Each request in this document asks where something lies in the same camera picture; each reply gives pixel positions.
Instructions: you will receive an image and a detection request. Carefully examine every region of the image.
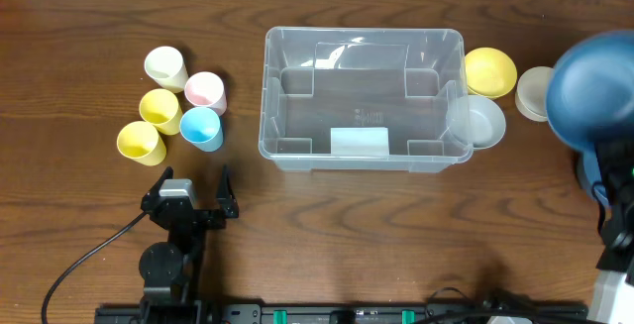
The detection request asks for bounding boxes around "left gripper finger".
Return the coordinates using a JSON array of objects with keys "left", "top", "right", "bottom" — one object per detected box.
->
[
  {"left": 147, "top": 166, "right": 173, "bottom": 198},
  {"left": 216, "top": 164, "right": 239, "bottom": 210}
]

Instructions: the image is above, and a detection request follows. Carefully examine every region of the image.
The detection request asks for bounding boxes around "dark blue large bowl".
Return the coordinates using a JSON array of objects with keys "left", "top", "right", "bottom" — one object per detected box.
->
[{"left": 546, "top": 30, "right": 633, "bottom": 153}]

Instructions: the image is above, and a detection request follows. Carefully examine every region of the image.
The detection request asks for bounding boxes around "white small bowl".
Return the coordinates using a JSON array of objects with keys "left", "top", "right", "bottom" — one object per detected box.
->
[{"left": 515, "top": 66, "right": 553, "bottom": 122}]

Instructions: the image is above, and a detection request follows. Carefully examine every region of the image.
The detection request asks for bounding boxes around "yellow small bowl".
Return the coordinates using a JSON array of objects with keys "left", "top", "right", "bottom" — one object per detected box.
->
[{"left": 465, "top": 48, "right": 518, "bottom": 99}]

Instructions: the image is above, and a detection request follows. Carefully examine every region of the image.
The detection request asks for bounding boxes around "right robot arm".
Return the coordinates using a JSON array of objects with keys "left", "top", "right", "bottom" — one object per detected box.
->
[{"left": 588, "top": 139, "right": 633, "bottom": 324}]

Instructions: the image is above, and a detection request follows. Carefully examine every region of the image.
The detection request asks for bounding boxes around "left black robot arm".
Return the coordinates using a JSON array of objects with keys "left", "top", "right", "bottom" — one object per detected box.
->
[{"left": 139, "top": 166, "right": 239, "bottom": 304}]

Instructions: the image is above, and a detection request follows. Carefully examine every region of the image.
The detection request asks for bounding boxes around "yellow plastic cup lower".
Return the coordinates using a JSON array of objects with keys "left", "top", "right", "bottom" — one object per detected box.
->
[{"left": 116, "top": 121, "right": 166, "bottom": 166}]

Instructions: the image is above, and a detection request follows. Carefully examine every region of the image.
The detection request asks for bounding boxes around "yellow plastic cup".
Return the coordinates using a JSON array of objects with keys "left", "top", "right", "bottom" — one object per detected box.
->
[
  {"left": 139, "top": 89, "right": 183, "bottom": 136},
  {"left": 116, "top": 121, "right": 166, "bottom": 166}
]

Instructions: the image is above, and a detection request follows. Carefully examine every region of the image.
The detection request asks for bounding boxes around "light blue plastic cup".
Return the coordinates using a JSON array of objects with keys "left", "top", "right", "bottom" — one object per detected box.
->
[{"left": 179, "top": 107, "right": 224, "bottom": 152}]

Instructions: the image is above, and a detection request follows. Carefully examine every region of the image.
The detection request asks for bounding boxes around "yellow plastic cup upper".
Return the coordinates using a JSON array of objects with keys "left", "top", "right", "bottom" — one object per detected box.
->
[{"left": 139, "top": 89, "right": 183, "bottom": 136}]

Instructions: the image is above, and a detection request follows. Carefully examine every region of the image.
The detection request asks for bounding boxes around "pink plastic cup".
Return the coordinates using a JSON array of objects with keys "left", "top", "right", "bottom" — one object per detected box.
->
[{"left": 184, "top": 71, "right": 227, "bottom": 116}]

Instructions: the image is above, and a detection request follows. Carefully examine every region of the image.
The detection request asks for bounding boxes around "cream plastic cup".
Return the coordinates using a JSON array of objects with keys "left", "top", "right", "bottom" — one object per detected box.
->
[{"left": 144, "top": 46, "right": 189, "bottom": 93}]

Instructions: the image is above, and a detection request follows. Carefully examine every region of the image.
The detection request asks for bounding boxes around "white label on bin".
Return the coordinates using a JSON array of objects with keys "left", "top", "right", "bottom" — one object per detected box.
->
[{"left": 331, "top": 127, "right": 389, "bottom": 157}]

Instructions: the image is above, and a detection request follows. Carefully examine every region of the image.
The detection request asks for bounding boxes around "grey small bowl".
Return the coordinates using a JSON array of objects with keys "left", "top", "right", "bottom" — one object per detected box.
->
[{"left": 446, "top": 95, "right": 506, "bottom": 150}]

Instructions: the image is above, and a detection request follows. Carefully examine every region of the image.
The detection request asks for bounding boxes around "clear plastic storage bin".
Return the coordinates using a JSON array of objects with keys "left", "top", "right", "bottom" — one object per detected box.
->
[{"left": 259, "top": 27, "right": 474, "bottom": 173}]

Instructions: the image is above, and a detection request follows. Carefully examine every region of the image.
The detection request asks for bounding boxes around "left black cable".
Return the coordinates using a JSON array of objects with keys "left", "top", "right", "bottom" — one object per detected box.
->
[{"left": 41, "top": 210, "right": 149, "bottom": 324}]

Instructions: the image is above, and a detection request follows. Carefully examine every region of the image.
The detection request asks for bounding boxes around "black cable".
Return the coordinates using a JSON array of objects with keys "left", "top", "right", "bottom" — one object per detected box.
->
[
  {"left": 41, "top": 210, "right": 149, "bottom": 324},
  {"left": 425, "top": 286, "right": 590, "bottom": 324}
]

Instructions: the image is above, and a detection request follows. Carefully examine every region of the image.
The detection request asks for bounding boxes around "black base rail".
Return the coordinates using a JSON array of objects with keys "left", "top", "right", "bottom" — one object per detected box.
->
[{"left": 94, "top": 301, "right": 587, "bottom": 324}]

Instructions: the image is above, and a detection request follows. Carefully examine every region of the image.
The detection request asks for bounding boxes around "right black cable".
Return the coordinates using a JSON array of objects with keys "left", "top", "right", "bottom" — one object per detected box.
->
[{"left": 425, "top": 286, "right": 590, "bottom": 324}]

